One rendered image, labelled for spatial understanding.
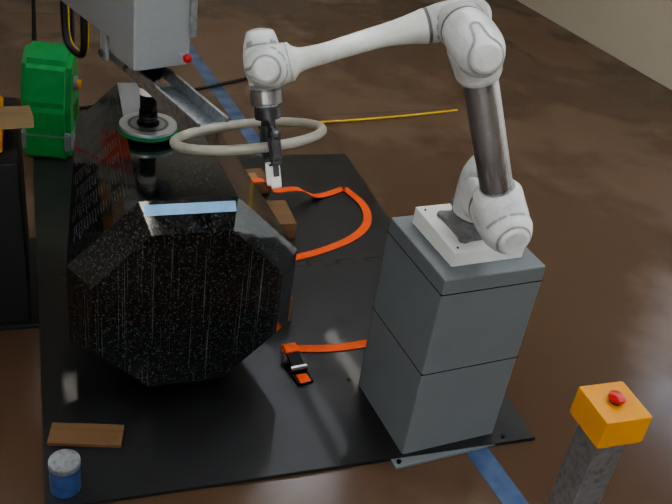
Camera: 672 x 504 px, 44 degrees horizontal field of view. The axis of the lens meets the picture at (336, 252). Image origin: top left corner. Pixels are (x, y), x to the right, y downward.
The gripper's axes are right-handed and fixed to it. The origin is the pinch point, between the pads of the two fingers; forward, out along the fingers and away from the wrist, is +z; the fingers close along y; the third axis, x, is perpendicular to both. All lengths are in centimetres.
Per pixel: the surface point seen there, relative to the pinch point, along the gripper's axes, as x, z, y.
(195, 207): 14.3, 16.7, 43.9
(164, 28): 12, -41, 70
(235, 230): 2.5, 25.9, 39.8
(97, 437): 58, 94, 48
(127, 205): 35, 14, 51
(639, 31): -456, 6, 358
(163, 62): 13, -29, 74
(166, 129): 12, -4, 86
